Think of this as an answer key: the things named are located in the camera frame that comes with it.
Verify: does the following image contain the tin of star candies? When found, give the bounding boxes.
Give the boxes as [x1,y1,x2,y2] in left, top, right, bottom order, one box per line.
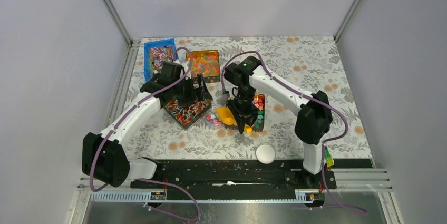
[223,93,266,137]

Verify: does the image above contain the clear plastic jar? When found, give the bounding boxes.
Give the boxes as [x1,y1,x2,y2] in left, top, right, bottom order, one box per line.
[204,109,224,130]

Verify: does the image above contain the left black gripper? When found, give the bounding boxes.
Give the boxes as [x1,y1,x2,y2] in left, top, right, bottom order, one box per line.
[172,74,213,105]

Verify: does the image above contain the white jar lid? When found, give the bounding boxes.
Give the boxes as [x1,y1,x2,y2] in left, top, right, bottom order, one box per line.
[255,144,276,164]

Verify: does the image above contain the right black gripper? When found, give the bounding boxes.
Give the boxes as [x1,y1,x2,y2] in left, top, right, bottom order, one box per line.
[227,86,260,135]

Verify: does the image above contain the tin of lollipops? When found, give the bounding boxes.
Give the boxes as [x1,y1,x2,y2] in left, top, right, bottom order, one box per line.
[163,100,212,130]

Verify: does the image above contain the blue plastic candy bin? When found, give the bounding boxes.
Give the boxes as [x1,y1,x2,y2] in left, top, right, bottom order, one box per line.
[143,38,178,81]

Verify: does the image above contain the tin of orange gummies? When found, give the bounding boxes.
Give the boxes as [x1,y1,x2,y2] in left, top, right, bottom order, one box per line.
[189,50,221,83]

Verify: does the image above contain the orange plastic scoop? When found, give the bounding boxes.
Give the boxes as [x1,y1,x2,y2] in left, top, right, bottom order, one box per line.
[216,107,253,134]

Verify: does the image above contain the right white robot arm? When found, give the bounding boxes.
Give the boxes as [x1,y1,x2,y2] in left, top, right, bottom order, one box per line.
[221,56,333,188]

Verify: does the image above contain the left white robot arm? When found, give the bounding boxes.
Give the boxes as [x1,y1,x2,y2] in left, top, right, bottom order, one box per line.
[81,61,212,188]

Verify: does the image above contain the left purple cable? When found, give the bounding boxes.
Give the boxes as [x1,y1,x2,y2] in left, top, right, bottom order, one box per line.
[89,47,202,222]

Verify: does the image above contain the colourful toy block stack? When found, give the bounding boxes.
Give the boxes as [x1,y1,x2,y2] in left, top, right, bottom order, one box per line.
[324,145,334,170]

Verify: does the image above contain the floral table mat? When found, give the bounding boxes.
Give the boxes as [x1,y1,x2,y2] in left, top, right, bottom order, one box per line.
[125,36,372,160]

